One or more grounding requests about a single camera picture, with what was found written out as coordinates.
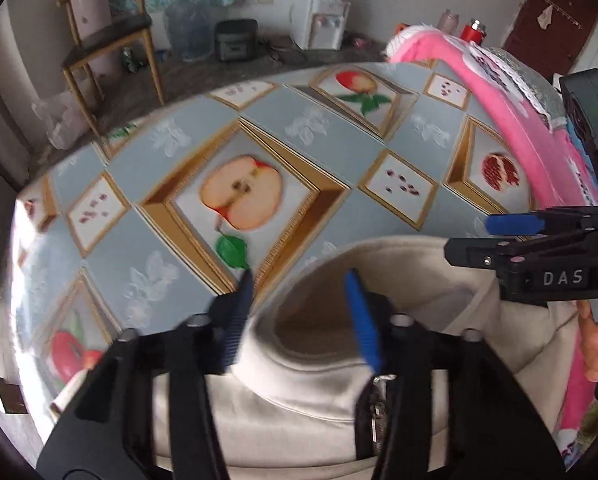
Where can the red bottle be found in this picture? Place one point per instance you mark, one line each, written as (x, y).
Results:
(473, 32)

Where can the wooden chair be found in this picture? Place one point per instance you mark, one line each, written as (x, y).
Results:
(104, 35)

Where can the white water dispenser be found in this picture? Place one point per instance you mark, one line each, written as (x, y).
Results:
(319, 25)

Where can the green drink can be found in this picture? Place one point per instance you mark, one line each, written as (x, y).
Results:
(127, 59)

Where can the beige rag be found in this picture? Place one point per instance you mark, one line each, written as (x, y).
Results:
(546, 19)

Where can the brown door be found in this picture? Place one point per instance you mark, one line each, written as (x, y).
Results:
(544, 50)

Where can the empty clear water jug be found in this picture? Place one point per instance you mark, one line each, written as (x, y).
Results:
(189, 30)

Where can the brown box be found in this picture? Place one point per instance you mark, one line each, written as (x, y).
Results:
(9, 395)

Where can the clear plastic bag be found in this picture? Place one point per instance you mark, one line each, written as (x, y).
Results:
(61, 120)

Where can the fruit print tablecloth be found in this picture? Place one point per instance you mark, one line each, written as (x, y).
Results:
(329, 160)

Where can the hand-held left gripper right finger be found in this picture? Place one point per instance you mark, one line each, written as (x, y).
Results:
(361, 320)

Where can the person's right hand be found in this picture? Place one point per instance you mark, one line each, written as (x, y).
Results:
(596, 345)

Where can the pink floral blanket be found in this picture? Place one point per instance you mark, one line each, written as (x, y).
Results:
(499, 110)

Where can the pink bottle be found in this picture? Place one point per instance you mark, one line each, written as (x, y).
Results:
(447, 21)

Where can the cream zip jacket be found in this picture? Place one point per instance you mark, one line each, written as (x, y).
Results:
(304, 390)

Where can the pale pink box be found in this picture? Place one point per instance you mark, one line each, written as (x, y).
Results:
(91, 5)

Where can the silver sequin cushion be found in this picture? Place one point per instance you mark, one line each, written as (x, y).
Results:
(524, 75)

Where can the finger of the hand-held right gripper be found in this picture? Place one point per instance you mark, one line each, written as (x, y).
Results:
(479, 255)
(514, 223)

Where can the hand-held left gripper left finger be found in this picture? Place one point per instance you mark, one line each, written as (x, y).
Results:
(236, 320)

